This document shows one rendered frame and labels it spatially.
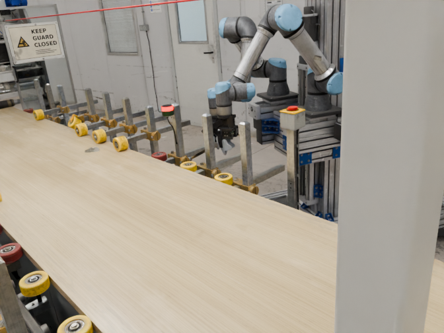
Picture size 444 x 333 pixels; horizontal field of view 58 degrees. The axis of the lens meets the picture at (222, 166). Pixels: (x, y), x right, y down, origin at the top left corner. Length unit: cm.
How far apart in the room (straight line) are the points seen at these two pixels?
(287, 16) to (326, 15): 53
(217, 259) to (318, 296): 32
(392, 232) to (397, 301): 5
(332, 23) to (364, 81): 224
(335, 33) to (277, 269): 162
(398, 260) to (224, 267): 96
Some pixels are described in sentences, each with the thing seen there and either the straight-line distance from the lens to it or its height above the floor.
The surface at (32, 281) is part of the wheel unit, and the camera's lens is 133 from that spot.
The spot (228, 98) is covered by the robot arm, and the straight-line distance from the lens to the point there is 191.
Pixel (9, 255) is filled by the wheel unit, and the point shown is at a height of 90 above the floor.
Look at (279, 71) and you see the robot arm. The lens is 267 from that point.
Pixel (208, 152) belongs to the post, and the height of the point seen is 95.
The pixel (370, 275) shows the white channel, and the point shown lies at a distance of 28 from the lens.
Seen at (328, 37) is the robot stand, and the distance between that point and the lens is 244.
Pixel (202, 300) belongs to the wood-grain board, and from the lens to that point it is 109.
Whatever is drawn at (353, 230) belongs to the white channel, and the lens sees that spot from 27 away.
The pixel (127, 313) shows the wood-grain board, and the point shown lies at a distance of 110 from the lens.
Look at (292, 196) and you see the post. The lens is 167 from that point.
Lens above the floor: 160
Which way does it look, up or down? 22 degrees down
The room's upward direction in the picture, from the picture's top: 5 degrees counter-clockwise
